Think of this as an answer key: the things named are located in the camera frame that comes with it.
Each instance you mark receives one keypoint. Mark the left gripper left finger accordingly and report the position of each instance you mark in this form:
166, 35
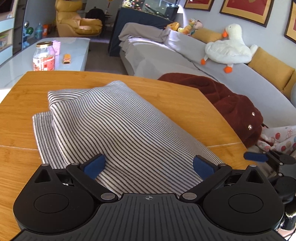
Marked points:
85, 175

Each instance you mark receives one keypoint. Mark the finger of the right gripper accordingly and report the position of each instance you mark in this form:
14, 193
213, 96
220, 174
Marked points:
256, 157

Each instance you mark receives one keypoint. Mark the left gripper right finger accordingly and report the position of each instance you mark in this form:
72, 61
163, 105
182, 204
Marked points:
213, 176

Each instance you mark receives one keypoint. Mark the grey striped garment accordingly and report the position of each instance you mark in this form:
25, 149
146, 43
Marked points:
145, 151

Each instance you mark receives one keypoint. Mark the floral patterned cloth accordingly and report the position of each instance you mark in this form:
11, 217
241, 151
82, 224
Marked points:
280, 139

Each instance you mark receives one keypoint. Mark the dark red fleece jacket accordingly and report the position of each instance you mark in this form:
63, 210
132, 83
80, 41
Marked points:
238, 110

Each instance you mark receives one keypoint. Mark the yellow sofa cushion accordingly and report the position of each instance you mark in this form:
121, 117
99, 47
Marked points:
272, 69

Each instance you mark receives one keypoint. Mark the white goose plush toy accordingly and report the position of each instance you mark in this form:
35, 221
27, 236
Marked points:
231, 51

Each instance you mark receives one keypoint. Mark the orange snack packet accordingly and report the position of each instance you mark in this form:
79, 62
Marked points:
66, 59

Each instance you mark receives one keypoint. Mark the glass jar red label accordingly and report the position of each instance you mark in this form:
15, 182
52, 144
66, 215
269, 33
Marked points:
44, 57

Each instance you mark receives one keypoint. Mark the white marble coffee table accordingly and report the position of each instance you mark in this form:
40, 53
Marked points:
72, 57

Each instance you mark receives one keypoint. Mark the grey sofa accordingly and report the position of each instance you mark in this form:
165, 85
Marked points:
182, 54

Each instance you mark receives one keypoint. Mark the pink small box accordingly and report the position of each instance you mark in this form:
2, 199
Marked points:
56, 47

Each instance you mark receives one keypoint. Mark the blue water bottle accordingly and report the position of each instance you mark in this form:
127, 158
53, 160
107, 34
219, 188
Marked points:
38, 32

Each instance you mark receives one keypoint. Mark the small plush toys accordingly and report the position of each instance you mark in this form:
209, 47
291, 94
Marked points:
190, 29

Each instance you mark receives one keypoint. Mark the yellow lounge armchair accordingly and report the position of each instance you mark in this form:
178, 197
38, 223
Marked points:
70, 24

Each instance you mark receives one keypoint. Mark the beige blanket on sofa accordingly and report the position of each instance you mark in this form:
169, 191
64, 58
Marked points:
135, 30

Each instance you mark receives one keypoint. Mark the orange bag on floor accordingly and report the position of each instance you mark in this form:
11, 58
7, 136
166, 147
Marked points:
46, 30

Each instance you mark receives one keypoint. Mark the blue robot toy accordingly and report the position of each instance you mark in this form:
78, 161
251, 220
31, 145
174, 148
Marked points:
27, 31

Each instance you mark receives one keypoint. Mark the fish tank aquarium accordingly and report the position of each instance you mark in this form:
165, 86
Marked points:
164, 9

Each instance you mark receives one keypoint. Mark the white tv cabinet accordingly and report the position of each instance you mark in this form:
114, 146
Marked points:
12, 20

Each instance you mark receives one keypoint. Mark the red framed wall picture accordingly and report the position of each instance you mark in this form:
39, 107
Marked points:
256, 11

